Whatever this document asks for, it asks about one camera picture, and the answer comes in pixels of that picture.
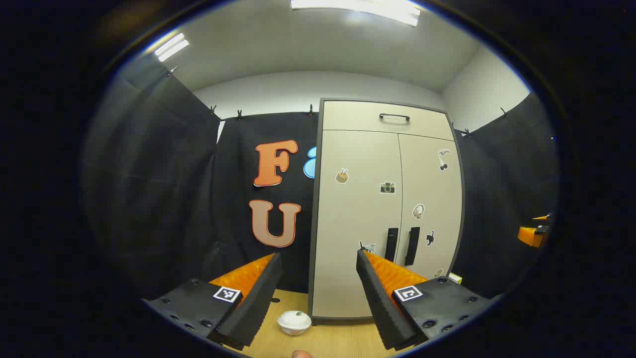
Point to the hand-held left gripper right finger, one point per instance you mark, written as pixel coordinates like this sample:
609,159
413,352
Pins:
380,303

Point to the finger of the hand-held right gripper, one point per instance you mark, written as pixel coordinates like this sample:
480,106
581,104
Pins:
530,234

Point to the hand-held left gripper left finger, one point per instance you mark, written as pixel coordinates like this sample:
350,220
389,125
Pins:
258,298

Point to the beige double-door shoe cabinet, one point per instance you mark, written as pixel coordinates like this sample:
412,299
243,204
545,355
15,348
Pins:
357,219

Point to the beige cabinet door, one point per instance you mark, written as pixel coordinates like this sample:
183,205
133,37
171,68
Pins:
427,189
353,219

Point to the beige cabinet drawer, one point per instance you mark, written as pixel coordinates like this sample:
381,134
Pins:
357,117

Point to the white lidded bowl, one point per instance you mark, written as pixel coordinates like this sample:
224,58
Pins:
294,322

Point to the yellow book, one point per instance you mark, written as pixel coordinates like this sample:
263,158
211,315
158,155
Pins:
455,278

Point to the black backdrop cloth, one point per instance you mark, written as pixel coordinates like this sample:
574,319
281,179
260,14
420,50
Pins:
164,189

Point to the small ceiling light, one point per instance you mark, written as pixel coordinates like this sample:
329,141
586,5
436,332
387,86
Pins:
171,47

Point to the long ceiling light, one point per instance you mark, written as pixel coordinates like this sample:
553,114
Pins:
357,7

